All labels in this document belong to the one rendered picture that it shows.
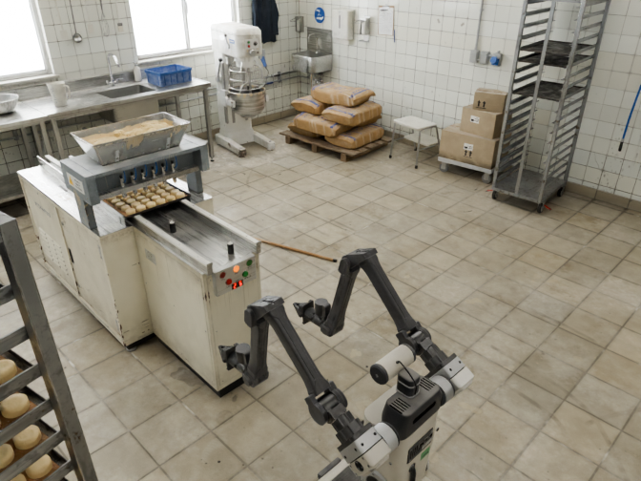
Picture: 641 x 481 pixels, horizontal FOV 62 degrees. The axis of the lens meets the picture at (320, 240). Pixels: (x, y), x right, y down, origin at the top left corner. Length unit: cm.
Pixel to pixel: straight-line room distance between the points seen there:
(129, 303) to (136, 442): 80
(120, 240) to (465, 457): 211
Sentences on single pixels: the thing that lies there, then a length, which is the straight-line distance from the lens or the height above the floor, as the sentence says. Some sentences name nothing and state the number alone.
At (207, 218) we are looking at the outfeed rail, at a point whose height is 89.
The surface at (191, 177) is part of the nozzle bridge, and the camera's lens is 341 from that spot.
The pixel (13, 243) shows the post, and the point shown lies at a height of 178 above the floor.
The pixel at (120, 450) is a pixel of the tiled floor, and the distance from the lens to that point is 302.
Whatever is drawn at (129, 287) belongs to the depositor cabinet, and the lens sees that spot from 327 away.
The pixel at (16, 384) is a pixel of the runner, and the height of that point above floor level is 150.
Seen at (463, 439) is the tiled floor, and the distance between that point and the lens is 298.
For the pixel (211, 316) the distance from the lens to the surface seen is 272.
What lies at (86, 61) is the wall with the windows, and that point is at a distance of 620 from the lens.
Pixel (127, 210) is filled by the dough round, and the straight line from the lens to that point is 310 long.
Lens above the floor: 221
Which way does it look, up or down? 29 degrees down
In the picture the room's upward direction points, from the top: straight up
